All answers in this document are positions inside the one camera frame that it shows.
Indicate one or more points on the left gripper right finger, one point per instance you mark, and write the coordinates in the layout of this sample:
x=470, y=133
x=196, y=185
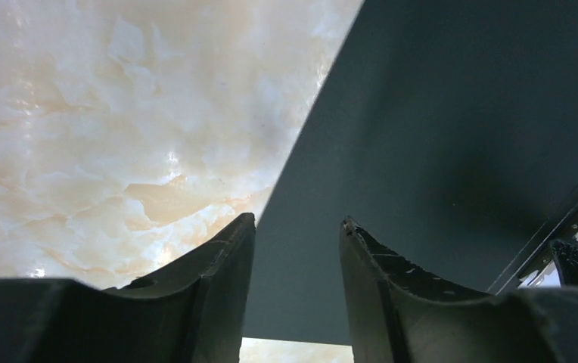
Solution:
x=399, y=312

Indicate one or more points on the teal folder black inside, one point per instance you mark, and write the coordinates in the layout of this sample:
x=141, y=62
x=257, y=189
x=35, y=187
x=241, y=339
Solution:
x=449, y=131

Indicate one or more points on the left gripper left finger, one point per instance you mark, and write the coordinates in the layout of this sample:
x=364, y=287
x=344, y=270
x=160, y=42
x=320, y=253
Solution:
x=190, y=310

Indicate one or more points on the metal folder clip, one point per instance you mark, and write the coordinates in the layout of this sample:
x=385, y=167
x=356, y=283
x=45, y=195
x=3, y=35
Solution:
x=564, y=240

